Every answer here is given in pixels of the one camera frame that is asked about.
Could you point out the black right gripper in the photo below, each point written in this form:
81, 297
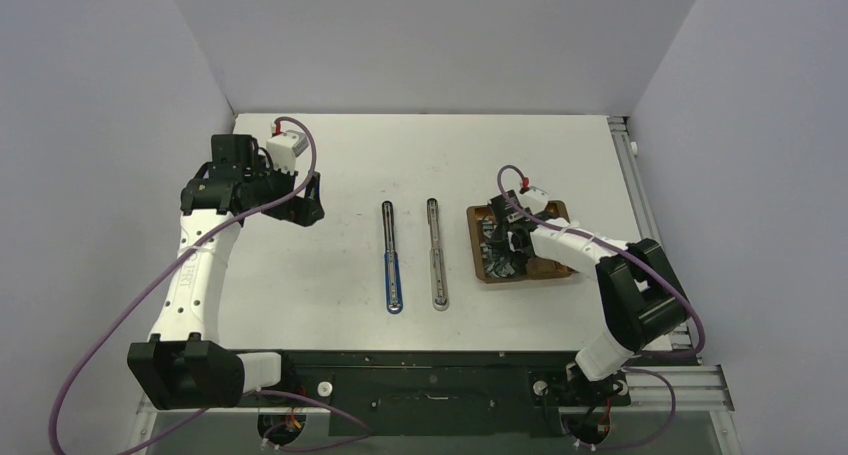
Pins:
500, 244

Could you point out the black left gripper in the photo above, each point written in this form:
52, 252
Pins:
301, 211

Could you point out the brown wooden tray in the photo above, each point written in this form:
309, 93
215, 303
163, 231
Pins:
537, 269

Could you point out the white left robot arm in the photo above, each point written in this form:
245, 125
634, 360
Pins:
182, 364

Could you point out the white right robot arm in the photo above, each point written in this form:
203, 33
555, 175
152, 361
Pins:
641, 297

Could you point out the pile of grey staples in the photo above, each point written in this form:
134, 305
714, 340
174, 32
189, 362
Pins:
499, 260

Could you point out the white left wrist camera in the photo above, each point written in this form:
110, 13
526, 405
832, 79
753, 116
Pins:
285, 148

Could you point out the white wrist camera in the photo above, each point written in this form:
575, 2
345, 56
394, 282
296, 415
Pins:
533, 199
285, 148

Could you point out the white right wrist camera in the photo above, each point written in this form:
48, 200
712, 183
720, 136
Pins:
533, 199

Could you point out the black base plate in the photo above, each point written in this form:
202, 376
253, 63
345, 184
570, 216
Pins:
445, 393

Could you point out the aluminium rail frame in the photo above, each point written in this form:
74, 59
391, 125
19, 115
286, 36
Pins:
588, 433

